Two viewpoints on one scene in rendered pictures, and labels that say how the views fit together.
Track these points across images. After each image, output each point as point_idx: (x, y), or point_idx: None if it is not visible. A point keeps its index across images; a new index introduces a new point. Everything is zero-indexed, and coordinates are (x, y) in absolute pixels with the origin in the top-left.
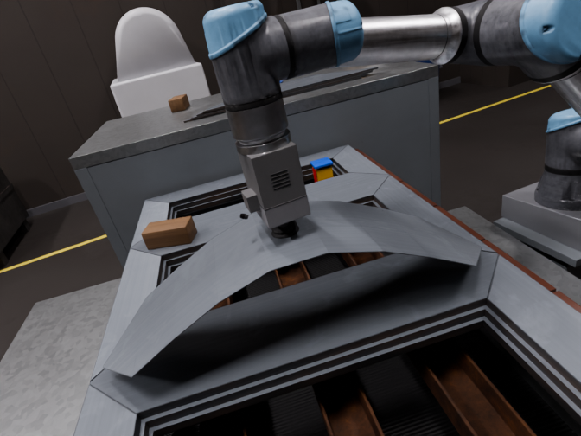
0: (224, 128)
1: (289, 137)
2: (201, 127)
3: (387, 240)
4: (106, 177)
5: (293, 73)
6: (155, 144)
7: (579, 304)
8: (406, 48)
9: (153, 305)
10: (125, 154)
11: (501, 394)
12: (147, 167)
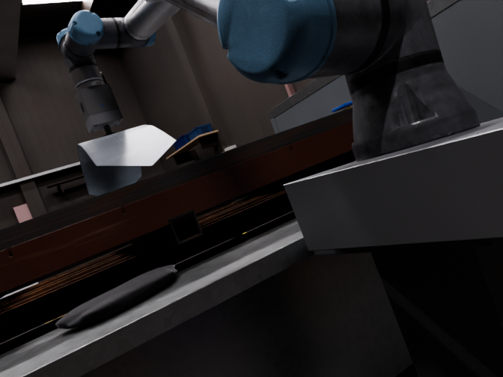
0: (329, 78)
1: (84, 85)
2: (316, 81)
3: (99, 143)
4: (282, 125)
5: (76, 54)
6: (297, 99)
7: (214, 271)
8: (150, 7)
9: (126, 176)
10: (286, 107)
11: (96, 272)
12: (297, 117)
